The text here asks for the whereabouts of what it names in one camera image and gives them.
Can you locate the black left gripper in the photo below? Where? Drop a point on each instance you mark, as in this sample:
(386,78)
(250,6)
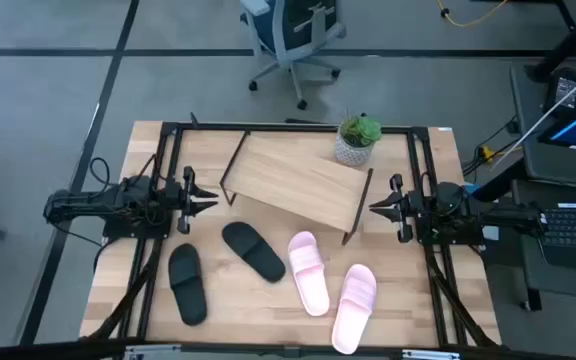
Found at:
(180,200)

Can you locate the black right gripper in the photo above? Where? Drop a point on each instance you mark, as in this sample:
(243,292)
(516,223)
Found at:
(409,210)

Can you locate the black slide sandal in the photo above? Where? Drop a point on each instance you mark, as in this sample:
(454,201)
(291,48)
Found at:
(253,252)
(188,290)

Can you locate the pink slide sandal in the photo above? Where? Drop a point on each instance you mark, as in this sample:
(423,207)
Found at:
(354,310)
(309,275)

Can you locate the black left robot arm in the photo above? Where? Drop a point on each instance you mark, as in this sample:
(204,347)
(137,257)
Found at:
(93,202)

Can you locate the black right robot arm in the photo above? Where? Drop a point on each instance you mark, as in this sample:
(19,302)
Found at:
(453,200)

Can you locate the wooden shelf with metal legs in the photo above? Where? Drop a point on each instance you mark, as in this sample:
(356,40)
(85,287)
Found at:
(298,180)

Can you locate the green plant in patterned pot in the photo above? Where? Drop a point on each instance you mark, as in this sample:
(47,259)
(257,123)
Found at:
(358,137)

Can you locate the yellow power plug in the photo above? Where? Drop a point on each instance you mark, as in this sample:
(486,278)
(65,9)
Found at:
(488,153)

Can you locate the dark grey desk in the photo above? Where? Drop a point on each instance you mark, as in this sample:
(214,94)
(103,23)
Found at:
(568,167)

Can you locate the black laptop keyboard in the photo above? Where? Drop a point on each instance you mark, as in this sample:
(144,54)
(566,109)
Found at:
(575,230)

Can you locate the grey office chair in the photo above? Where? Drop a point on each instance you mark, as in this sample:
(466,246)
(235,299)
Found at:
(293,30)

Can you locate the black labelled power adapter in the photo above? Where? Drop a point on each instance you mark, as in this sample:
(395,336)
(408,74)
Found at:
(565,92)

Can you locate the black floor stand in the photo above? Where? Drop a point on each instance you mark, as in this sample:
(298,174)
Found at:
(568,45)

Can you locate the black aluminium table frame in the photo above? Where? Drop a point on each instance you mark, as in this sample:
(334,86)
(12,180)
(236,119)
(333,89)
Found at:
(278,126)

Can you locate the silver aluminium bracket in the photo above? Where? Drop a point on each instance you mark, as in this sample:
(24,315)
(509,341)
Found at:
(153,352)
(430,355)

